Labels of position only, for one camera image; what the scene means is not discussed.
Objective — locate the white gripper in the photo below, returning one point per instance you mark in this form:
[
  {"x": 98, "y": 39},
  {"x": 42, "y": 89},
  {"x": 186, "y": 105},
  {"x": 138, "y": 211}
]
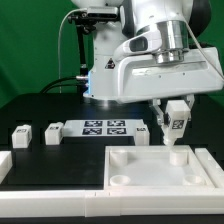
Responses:
[{"x": 140, "y": 78}]

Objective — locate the white square tabletop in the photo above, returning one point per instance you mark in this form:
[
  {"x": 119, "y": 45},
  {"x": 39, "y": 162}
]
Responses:
[{"x": 153, "y": 167}]

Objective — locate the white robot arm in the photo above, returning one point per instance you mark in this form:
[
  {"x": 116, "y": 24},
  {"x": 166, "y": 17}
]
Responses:
[{"x": 156, "y": 61}]

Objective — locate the white U-shaped obstacle fence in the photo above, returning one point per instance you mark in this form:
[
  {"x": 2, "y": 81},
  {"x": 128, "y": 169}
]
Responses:
[{"x": 117, "y": 202}]

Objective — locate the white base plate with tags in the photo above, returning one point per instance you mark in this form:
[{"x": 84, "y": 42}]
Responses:
[{"x": 102, "y": 128}]

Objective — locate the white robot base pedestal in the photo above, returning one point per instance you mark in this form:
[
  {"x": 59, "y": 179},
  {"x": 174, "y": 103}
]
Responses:
[{"x": 105, "y": 66}]

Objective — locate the black camera on stand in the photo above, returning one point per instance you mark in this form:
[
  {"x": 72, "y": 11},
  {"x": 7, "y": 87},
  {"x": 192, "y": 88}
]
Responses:
[{"x": 85, "y": 20}]

